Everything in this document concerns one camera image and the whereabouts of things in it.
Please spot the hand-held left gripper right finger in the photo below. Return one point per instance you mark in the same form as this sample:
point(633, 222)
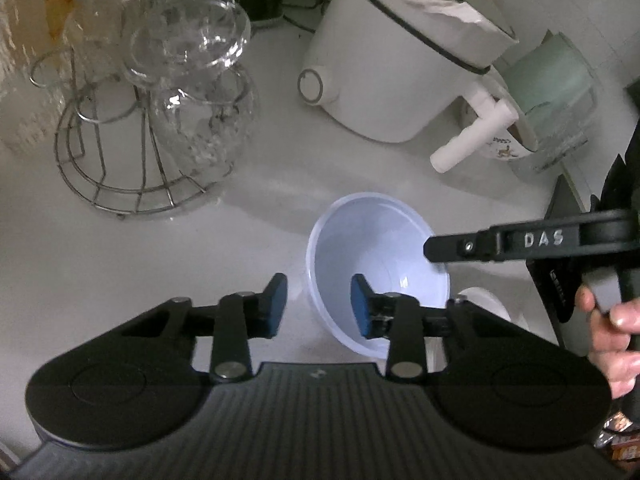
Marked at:
point(360, 310)

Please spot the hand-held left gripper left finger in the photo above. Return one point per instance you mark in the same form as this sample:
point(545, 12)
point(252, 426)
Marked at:
point(274, 305)

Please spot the white electric cooking pot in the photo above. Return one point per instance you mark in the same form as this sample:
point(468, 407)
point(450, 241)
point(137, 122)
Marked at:
point(395, 60)

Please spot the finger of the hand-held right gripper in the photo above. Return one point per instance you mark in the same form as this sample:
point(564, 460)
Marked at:
point(480, 246)

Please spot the person's right hand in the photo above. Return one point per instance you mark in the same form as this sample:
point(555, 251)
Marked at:
point(612, 340)

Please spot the clear glass cup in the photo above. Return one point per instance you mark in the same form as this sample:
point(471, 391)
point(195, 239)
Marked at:
point(210, 125)
point(192, 35)

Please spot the plain white ceramic bowl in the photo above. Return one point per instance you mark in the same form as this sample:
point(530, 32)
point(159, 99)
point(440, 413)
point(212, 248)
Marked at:
point(492, 305)

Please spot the blue plastic bowl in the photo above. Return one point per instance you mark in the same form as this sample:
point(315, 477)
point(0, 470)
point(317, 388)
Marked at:
point(380, 240)

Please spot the colourful printed packet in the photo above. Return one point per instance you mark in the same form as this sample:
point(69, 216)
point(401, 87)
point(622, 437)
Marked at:
point(622, 440)

